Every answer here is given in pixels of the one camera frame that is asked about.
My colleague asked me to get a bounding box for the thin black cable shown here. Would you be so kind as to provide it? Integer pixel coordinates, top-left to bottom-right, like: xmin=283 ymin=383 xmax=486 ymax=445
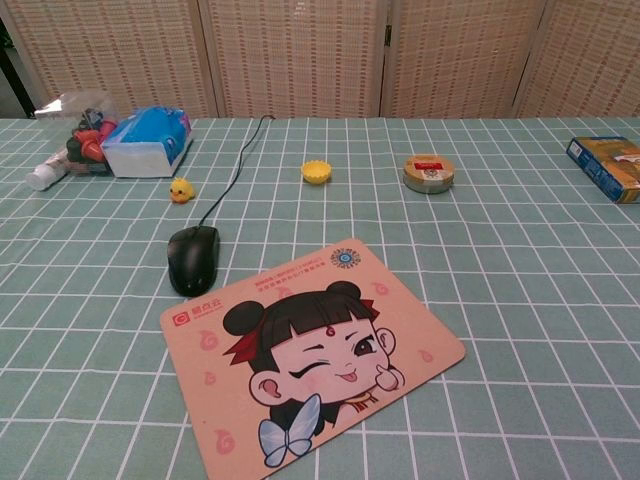
xmin=198 ymin=114 xmax=277 ymax=230

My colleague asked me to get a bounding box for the clear bag of toys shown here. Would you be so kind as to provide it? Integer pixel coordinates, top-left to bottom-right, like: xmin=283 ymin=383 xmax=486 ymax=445
xmin=33 ymin=91 xmax=121 ymax=176

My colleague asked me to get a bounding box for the blue and brown snack box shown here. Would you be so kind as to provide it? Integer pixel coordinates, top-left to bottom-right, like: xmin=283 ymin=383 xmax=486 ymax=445
xmin=565 ymin=136 xmax=640 ymax=205

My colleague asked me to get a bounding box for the round gold tin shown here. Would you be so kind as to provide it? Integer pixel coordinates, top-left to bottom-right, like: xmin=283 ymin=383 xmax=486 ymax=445
xmin=403 ymin=154 xmax=457 ymax=195

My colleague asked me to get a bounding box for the yellow round lid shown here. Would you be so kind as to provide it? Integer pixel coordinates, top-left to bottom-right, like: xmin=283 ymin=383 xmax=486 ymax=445
xmin=300 ymin=159 xmax=333 ymax=185

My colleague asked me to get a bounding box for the cartoon girl mouse pad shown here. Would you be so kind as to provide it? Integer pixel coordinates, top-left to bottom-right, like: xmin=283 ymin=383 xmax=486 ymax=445
xmin=159 ymin=238 xmax=467 ymax=480

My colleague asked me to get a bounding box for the bamboo folding screen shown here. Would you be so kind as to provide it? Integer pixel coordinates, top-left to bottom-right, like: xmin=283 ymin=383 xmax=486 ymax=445
xmin=0 ymin=0 xmax=640 ymax=120

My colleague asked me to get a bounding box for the green checked tablecloth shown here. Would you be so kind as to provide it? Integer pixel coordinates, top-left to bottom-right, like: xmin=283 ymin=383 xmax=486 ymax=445
xmin=0 ymin=117 xmax=640 ymax=480

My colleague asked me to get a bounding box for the blue tissue pack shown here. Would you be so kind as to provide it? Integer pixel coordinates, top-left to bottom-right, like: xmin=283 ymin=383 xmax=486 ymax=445
xmin=99 ymin=105 xmax=194 ymax=179

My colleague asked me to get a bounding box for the small white bottle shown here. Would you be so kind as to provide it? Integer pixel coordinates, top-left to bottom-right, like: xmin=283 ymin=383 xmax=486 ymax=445
xmin=25 ymin=149 xmax=71 ymax=192

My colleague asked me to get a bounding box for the black computer mouse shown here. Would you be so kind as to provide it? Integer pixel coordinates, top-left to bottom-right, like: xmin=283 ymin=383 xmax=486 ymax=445
xmin=168 ymin=225 xmax=221 ymax=297

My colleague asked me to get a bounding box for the yellow rubber duck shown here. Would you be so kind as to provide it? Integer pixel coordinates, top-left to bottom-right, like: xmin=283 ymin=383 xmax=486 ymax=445
xmin=168 ymin=177 xmax=195 ymax=205

